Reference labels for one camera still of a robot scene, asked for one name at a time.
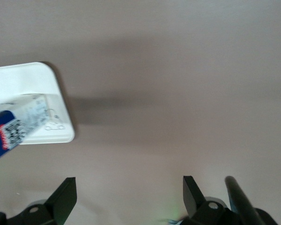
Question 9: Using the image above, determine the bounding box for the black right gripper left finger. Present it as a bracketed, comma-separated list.
[4, 177, 77, 225]

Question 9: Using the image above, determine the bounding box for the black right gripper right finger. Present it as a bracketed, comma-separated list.
[183, 175, 239, 225]

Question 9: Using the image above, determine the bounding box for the cream plastic tray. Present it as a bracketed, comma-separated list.
[0, 61, 75, 145]

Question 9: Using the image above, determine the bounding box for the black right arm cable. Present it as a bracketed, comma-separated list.
[225, 176, 265, 225]

